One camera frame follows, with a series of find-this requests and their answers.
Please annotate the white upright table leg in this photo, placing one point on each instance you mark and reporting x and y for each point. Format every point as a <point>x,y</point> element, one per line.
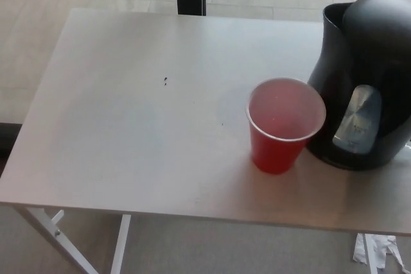
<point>122,245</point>
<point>372,256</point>

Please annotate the red plastic cup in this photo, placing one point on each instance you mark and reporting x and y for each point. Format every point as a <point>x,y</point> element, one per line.
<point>276,157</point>

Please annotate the white crumpled paper scrap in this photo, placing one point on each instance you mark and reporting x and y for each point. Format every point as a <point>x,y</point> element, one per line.
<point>383,248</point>

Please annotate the white slanted table leg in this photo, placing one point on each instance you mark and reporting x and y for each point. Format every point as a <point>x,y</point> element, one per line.
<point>52,230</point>

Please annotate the white paper strip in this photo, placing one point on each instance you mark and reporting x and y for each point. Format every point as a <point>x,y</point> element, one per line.
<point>358,250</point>

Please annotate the black electric kettle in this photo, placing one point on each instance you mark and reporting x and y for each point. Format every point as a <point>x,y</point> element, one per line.
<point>334,110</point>

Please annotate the white short table brace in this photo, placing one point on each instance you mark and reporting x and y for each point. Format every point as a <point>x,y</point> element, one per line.
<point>57,216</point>

